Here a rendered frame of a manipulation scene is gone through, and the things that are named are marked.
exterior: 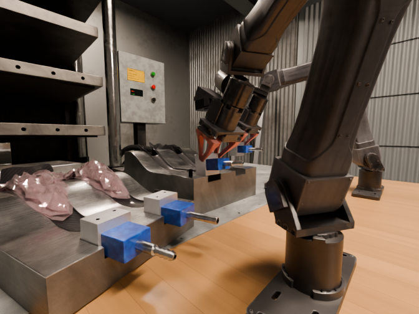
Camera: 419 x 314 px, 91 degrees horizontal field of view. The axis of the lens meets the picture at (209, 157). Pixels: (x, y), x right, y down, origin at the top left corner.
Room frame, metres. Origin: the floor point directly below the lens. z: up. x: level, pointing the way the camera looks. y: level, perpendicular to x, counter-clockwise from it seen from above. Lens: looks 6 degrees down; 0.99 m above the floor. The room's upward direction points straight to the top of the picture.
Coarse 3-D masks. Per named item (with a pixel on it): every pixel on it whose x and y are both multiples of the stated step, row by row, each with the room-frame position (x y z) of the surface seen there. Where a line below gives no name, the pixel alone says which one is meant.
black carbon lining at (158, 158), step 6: (150, 144) 0.78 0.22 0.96; (156, 144) 0.80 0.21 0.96; (144, 150) 0.72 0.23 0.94; (156, 150) 0.74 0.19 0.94; (174, 150) 0.83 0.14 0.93; (180, 150) 0.81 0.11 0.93; (156, 156) 0.71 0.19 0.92; (180, 156) 0.77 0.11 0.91; (186, 156) 0.78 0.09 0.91; (156, 162) 0.66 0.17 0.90; (162, 162) 0.69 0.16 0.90; (186, 162) 0.74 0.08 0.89; (192, 162) 0.75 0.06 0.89; (168, 168) 0.66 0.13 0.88; (174, 168) 0.65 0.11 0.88
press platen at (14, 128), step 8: (0, 128) 0.81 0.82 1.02; (8, 128) 0.83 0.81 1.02; (16, 128) 0.85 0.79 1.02; (24, 128) 0.89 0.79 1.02; (32, 128) 0.88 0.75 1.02; (40, 128) 0.90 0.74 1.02; (48, 128) 0.92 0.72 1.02; (56, 128) 0.96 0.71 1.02; (64, 128) 0.96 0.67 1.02; (72, 128) 0.98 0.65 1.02; (80, 128) 1.01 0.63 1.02; (88, 128) 1.03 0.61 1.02; (96, 128) 1.06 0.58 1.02; (104, 128) 1.08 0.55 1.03
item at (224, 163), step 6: (198, 156) 0.51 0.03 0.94; (210, 156) 0.51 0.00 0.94; (216, 156) 0.53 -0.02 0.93; (198, 162) 0.51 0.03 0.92; (204, 162) 0.50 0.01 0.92; (210, 162) 0.49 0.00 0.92; (216, 162) 0.47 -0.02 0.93; (222, 162) 0.48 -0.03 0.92; (228, 162) 0.47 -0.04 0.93; (234, 162) 0.46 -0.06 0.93; (240, 162) 0.44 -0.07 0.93; (198, 168) 0.51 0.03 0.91; (204, 168) 0.50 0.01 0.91; (210, 168) 0.49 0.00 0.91; (216, 168) 0.47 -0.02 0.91; (222, 168) 0.48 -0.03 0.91; (228, 168) 0.49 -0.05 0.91; (204, 174) 0.49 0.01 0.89; (210, 174) 0.50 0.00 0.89
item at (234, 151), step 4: (240, 144) 0.81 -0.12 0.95; (236, 148) 0.79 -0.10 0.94; (240, 148) 0.78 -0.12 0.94; (244, 148) 0.77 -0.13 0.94; (248, 148) 0.78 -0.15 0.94; (252, 148) 0.76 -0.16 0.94; (256, 148) 0.75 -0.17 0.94; (260, 148) 0.74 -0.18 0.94; (232, 152) 0.81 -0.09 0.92; (236, 152) 0.79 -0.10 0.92; (240, 152) 0.78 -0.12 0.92; (244, 152) 0.77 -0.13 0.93; (248, 152) 0.78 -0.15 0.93
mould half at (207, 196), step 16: (128, 160) 0.70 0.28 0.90; (144, 160) 0.65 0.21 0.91; (176, 160) 0.72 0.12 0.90; (144, 176) 0.62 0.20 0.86; (160, 176) 0.55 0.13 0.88; (176, 176) 0.50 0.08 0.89; (224, 176) 0.53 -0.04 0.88; (240, 176) 0.58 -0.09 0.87; (176, 192) 0.50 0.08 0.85; (192, 192) 0.46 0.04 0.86; (208, 192) 0.49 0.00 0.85; (224, 192) 0.53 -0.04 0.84; (240, 192) 0.58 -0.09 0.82; (208, 208) 0.49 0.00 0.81
